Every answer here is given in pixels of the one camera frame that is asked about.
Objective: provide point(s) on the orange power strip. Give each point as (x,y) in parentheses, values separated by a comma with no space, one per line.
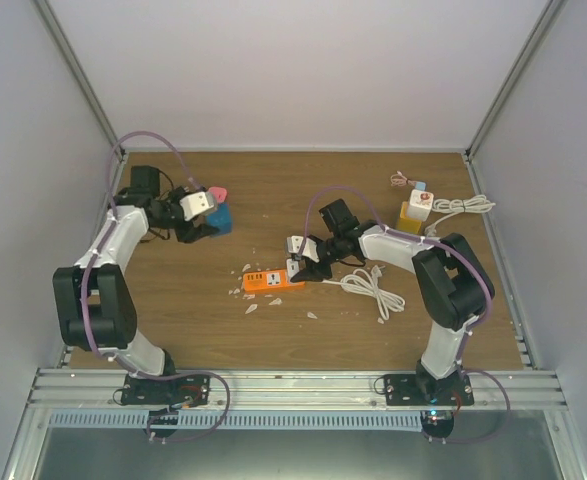
(269,282)

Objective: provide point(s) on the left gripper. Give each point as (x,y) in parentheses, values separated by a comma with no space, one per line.
(200,231)

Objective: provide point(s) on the white charger plug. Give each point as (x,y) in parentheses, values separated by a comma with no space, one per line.
(293,268)

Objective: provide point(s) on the blue cube socket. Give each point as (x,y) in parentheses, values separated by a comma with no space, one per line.
(220,220)

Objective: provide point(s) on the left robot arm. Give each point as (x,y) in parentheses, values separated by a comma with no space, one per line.
(95,308)

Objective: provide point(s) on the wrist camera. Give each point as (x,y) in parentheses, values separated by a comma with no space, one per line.
(198,203)
(301,247)

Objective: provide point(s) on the pink plug adapter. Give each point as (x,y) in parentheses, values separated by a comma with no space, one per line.
(218,194)

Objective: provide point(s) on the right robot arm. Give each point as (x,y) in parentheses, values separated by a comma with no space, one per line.
(455,289)

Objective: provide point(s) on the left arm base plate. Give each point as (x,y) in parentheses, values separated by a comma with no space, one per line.
(190,391)

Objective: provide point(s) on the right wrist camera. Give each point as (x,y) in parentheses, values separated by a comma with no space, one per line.
(301,247)

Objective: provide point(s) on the white cube adapter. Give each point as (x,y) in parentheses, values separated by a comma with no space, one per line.
(419,205)

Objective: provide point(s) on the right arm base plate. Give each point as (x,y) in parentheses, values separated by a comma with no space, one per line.
(413,389)

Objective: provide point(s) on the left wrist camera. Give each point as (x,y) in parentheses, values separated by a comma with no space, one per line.
(198,203)

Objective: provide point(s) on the yellow cube socket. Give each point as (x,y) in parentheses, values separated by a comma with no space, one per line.
(407,224)

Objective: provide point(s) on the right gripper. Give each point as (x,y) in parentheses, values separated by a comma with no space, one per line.
(313,273)

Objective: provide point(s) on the grey cable duct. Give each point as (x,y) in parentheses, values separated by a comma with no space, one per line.
(240,420)

